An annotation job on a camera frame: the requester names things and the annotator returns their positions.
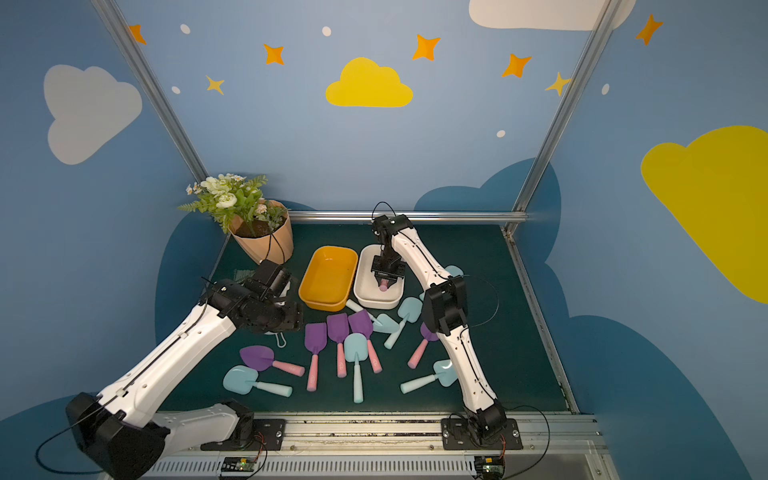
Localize blue shovel front left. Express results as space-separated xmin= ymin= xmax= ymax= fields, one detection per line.
xmin=222 ymin=365 xmax=293 ymax=398

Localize white plastic storage box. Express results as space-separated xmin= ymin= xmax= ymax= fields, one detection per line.
xmin=353 ymin=244 xmax=405 ymax=310

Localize blue shovel far right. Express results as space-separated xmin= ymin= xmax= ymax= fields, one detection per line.
xmin=445 ymin=265 xmax=464 ymax=277

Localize purple pointed shovel pink handle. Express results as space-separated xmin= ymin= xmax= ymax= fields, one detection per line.
xmin=239 ymin=345 xmax=305 ymax=377

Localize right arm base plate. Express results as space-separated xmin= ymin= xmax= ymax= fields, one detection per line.
xmin=440 ymin=415 xmax=523 ymax=450

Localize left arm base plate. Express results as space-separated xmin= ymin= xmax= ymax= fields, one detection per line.
xmin=200 ymin=418 xmax=286 ymax=451

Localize yellow plastic storage box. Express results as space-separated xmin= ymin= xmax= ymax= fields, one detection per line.
xmin=299 ymin=246 xmax=358 ymax=312

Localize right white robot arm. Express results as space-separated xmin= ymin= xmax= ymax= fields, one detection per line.
xmin=370 ymin=215 xmax=507 ymax=445

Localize blue shovel under purple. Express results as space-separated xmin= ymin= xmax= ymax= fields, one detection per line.
xmin=346 ymin=299 xmax=399 ymax=334

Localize circuit board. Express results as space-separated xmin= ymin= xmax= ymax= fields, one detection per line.
xmin=473 ymin=456 xmax=506 ymax=480
xmin=218 ymin=456 xmax=258 ymax=477

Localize right circuit board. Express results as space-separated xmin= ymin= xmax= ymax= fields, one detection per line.
xmin=473 ymin=456 xmax=506 ymax=480

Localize blue pointed shovel front right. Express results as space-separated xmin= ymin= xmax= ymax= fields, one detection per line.
xmin=400 ymin=360 xmax=457 ymax=394

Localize blue toy brush scoop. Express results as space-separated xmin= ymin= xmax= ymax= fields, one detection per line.
xmin=266 ymin=332 xmax=287 ymax=349

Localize blue round shovel centre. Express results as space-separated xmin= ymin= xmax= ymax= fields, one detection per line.
xmin=344 ymin=333 xmax=368 ymax=404

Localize left circuit board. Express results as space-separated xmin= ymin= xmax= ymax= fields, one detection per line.
xmin=218 ymin=456 xmax=258 ymax=477

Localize potted artificial flower plant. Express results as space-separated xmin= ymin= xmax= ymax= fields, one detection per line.
xmin=179 ymin=173 xmax=294 ymax=264

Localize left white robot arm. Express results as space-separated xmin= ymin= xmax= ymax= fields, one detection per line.
xmin=65 ymin=260 xmax=304 ymax=479

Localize green toy rake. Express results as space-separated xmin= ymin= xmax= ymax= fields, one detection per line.
xmin=233 ymin=269 xmax=256 ymax=282

